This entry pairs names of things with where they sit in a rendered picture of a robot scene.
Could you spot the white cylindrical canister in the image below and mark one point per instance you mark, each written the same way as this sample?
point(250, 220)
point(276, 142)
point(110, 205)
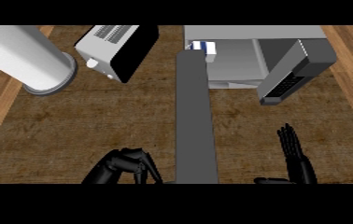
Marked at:
point(32, 58)

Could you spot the white toaster oven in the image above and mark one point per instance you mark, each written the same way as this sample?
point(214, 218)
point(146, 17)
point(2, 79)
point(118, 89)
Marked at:
point(121, 50)

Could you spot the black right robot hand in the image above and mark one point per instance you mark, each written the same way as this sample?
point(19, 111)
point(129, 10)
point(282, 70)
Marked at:
point(298, 159)

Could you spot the white and blue milk carton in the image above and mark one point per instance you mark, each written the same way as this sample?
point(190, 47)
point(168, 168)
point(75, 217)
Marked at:
point(208, 48)

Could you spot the grey microwave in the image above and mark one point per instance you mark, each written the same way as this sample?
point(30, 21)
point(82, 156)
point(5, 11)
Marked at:
point(276, 59)

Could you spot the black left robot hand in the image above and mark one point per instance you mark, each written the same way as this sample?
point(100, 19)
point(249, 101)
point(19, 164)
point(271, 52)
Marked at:
point(125, 165)

